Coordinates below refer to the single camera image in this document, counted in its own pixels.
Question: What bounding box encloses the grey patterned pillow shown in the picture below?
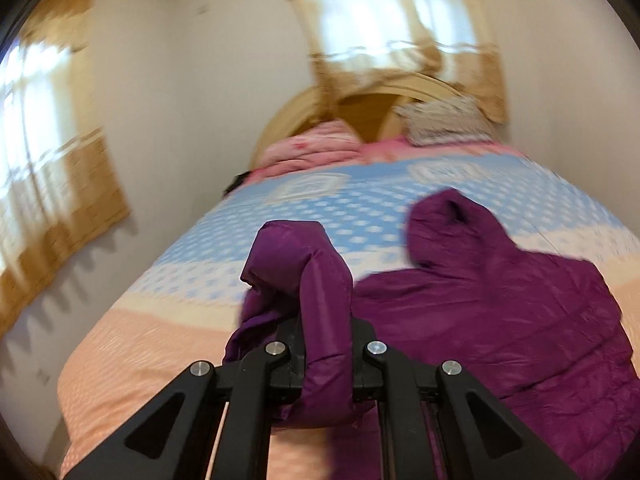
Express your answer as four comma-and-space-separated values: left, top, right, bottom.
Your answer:
392, 97, 496, 147

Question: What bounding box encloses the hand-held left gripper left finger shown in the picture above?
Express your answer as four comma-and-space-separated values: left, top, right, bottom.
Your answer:
65, 316, 307, 480

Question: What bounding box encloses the beige lace window curtain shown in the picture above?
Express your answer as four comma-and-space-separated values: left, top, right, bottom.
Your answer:
272, 0, 509, 126
0, 0, 132, 337

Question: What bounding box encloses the pink folded quilt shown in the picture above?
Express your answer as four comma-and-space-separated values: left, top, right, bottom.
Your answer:
247, 120, 366, 182

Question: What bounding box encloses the blue and peach dotted bedspread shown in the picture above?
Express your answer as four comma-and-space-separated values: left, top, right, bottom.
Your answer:
57, 141, 640, 480

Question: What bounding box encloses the beige wooden headboard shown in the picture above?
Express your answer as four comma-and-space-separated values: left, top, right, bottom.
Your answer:
250, 72, 490, 168

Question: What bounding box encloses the purple down jacket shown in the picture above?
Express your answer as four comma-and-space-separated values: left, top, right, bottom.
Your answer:
222, 187, 640, 480

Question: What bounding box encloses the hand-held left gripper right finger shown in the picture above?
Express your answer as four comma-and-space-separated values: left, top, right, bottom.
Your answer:
351, 316, 582, 480

